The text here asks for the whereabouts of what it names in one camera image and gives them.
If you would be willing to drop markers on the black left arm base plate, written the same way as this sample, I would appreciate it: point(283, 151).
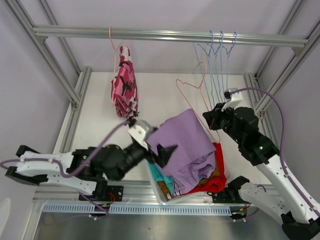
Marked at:
point(110, 193)

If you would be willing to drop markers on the blue wire hanger teal trousers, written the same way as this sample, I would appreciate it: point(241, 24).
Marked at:
point(208, 50)

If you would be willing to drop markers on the pink wire hanger lilac trousers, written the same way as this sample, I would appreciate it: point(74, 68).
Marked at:
point(199, 93)

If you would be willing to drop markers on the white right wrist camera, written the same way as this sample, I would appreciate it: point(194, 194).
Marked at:
point(233, 99)

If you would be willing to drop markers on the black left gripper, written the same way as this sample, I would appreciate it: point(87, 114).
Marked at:
point(164, 154)

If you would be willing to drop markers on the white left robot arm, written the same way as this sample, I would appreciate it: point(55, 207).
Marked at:
point(85, 170)

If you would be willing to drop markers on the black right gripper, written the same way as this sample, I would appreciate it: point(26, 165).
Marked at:
point(212, 118)

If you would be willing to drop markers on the pink wire hanger camouflage trousers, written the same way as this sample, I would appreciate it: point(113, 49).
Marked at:
point(115, 50)

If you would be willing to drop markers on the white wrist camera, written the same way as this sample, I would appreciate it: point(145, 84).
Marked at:
point(140, 132)
point(233, 99)

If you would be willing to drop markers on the white slotted cable duct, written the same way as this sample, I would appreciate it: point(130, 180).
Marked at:
point(138, 209)

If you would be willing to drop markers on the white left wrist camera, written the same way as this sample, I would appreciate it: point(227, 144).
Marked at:
point(140, 132)

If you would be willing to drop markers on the white plastic mesh basket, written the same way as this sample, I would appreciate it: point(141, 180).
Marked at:
point(156, 187)

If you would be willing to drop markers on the right aluminium frame struts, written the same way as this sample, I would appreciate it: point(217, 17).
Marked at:
point(280, 64)

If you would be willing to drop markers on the blue wire hanger brown trousers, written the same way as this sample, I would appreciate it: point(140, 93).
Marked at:
point(219, 65)

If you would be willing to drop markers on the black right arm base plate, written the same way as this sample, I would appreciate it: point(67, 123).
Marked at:
point(228, 195)

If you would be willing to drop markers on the left aluminium frame struts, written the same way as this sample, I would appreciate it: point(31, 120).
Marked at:
point(77, 94)

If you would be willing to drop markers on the red trousers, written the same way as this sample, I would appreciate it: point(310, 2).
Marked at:
point(217, 180)

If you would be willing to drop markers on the aluminium hanging rail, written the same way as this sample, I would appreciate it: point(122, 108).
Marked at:
point(270, 40)

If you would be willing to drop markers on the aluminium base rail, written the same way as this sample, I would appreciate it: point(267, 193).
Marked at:
point(134, 192)

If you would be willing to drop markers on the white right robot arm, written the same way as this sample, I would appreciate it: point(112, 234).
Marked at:
point(296, 211)

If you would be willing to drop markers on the aluminium frame struts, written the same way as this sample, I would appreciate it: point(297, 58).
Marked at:
point(280, 64)
point(77, 94)

